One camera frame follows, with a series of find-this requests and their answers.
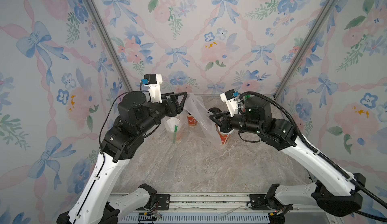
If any red cup white lid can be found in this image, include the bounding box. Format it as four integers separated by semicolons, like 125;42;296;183
217;126;234;148

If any clear plastic carrier bag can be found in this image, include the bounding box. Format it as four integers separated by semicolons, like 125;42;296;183
162;110;188;143

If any red cup black lid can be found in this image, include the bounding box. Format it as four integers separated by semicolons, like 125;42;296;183
208;107;222;114
187;113;198;127

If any red cup black lid left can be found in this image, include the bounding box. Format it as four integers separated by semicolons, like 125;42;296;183
187;113;198;127

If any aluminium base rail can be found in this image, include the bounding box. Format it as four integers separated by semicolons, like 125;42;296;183
119;192;343;224

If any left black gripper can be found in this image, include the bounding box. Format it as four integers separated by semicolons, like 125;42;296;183
140;90;188;136

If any red cup black lid right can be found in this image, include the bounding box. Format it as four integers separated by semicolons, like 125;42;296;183
208;107;222;114

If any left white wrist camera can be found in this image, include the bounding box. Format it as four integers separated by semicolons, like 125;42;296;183
141;74;163;103

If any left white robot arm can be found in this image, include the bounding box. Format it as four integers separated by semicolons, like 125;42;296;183
56;91;187;224

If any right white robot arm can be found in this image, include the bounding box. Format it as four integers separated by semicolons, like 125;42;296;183
210;91;365;217

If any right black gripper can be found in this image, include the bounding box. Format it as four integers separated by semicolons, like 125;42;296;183
210;108;263;136

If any black corrugated cable conduit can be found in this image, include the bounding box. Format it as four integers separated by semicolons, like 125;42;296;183
238;91;387;222

